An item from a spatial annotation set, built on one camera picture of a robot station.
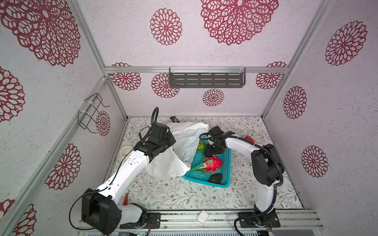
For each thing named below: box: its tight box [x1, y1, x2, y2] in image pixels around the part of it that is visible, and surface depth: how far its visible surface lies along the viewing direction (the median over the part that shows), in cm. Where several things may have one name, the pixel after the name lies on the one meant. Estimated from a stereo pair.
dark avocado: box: [209, 173, 223, 185], surface depth 85 cm
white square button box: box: [196, 209, 209, 224], surface depth 76 cm
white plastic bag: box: [145, 121, 210, 180], surface depth 87 cm
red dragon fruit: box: [190, 154, 223, 175], surface depth 87 cm
